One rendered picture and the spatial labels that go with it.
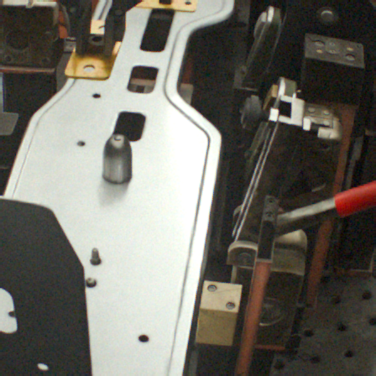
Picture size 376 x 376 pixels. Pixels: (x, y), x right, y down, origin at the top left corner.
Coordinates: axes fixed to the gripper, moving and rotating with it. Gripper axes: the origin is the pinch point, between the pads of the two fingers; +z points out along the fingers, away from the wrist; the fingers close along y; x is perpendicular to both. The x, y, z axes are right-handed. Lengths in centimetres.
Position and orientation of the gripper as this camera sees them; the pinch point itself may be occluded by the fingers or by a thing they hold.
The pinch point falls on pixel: (97, 26)
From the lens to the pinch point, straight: 85.0
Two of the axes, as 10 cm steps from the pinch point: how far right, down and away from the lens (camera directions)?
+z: -0.5, 7.2, 6.9
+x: -1.2, 6.8, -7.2
